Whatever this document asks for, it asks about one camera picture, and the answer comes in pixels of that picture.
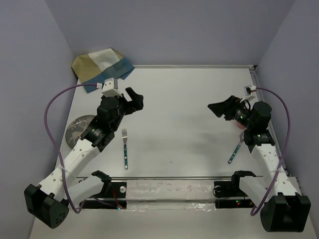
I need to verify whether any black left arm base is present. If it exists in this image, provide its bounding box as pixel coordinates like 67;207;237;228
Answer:
82;170;127;210

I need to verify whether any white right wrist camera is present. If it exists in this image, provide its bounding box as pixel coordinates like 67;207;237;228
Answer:
244;85;257;96

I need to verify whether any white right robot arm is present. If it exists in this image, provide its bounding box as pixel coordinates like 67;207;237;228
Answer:
208;96;311;233

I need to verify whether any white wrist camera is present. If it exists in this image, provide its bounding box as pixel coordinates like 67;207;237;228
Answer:
97;78;122;97
244;85;257;96

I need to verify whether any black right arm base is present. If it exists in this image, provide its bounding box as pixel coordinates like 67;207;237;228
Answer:
212;170;265;209

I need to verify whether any grey reindeer plate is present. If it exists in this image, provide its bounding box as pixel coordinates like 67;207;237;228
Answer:
65;115;95;149

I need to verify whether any pink mug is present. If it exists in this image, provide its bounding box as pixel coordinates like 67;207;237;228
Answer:
236;122;246;130

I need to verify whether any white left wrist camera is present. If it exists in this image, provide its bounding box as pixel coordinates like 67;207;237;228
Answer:
97;78;122;97

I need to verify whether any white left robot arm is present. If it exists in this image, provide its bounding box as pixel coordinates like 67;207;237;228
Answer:
24;87;144;229

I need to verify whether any fork with green handle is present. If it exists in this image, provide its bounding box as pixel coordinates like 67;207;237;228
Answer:
122;128;128;170

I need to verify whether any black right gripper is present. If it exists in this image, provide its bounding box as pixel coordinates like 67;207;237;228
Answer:
207;95;254;129

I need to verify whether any blue tan checked placemat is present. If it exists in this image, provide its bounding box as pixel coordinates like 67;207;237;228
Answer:
71;48;135;93

